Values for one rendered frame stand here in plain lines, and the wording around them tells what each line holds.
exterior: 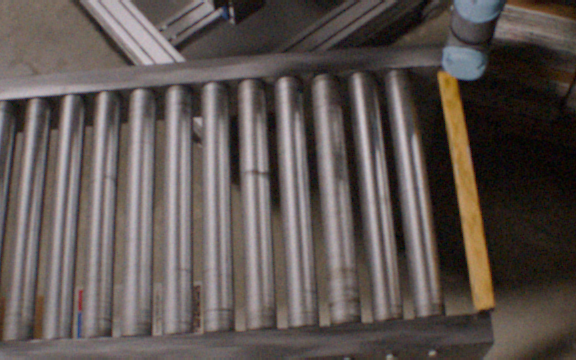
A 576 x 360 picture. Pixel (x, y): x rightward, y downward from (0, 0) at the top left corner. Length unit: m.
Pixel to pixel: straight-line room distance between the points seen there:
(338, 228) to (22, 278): 0.51
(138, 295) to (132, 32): 1.13
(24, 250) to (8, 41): 1.40
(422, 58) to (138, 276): 0.62
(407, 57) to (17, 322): 0.80
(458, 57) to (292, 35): 0.94
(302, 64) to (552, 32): 0.65
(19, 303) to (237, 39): 1.13
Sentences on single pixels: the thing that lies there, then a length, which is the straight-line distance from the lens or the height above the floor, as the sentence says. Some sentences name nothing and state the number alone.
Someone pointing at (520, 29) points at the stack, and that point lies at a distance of 1.86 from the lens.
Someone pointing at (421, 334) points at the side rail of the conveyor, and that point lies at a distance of 1.24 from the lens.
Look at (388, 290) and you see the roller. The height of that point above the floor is 0.80.
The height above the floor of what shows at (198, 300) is 0.01.
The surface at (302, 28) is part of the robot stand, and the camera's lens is 2.23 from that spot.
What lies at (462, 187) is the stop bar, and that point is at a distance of 1.31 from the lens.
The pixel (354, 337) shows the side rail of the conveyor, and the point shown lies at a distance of 1.23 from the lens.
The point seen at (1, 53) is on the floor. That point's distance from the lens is 2.67.
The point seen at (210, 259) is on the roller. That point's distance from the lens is 1.28.
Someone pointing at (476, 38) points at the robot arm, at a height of 0.93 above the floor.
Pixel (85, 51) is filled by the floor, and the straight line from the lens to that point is 2.57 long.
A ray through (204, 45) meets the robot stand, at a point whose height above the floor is 0.21.
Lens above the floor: 1.98
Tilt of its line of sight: 63 degrees down
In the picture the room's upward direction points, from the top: 7 degrees counter-clockwise
